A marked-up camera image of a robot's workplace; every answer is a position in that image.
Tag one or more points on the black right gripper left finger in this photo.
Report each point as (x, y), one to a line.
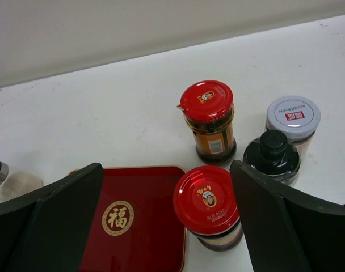
(47, 229)

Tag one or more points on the short red-lid chili jar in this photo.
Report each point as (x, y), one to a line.
(205, 203)

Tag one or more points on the white-lid jar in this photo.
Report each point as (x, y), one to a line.
(295, 116)

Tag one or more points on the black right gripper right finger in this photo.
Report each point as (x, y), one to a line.
(286, 229)

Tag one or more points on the red lacquer tray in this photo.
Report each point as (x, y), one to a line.
(135, 227)

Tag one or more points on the glass salt grinder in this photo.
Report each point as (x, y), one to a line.
(15, 182)

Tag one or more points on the tall red-lid sauce jar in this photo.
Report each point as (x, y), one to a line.
(208, 110)

